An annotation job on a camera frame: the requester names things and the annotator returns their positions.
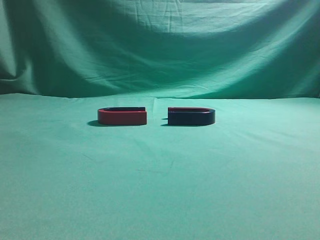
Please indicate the blue front horseshoe magnet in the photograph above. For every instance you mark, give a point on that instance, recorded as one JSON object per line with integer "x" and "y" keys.
{"x": 191, "y": 116}

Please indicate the red front horseshoe magnet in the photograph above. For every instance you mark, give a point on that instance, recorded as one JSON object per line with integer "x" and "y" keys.
{"x": 122, "y": 116}

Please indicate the green cloth backdrop and cover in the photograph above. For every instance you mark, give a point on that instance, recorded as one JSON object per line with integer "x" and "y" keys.
{"x": 254, "y": 174}

